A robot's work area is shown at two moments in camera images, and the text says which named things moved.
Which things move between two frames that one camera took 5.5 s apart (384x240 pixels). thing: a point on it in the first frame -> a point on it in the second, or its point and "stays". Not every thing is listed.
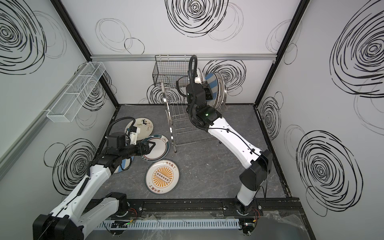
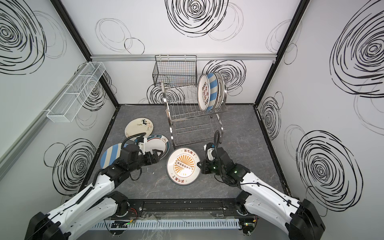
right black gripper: [205, 92] -> [205, 167]
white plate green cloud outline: [223, 89] stays
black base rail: [276, 207] stays
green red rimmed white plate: [159, 150] stays
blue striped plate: [212, 81] stays
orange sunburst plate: [162, 176] -> [182, 167]
